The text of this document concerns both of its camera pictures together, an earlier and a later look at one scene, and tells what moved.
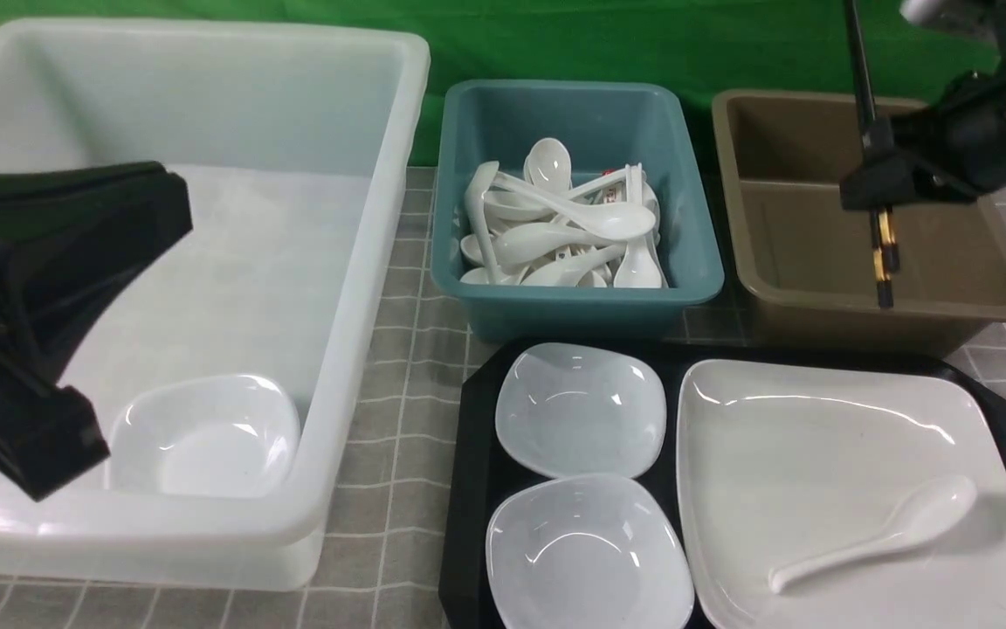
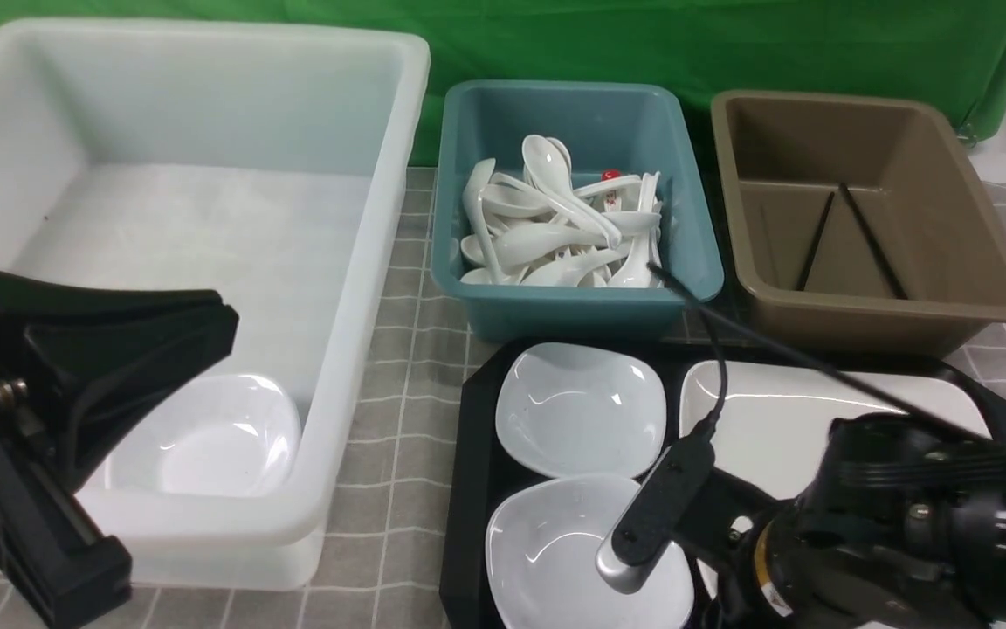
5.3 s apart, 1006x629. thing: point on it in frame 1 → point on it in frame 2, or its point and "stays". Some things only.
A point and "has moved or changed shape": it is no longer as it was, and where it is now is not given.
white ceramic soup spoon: x=934 y=510 has moved or changed shape
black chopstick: x=888 y=242 → x=802 y=282
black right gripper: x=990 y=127 → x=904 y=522
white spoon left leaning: x=476 y=198 stays
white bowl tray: x=569 y=410 stays
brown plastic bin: x=809 y=265 stays
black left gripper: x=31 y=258 → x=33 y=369
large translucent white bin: x=225 y=361 stays
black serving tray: x=475 y=469 stays
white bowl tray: x=588 y=551 stays
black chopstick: x=864 y=79 has moved or changed shape
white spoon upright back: x=548 y=165 stays
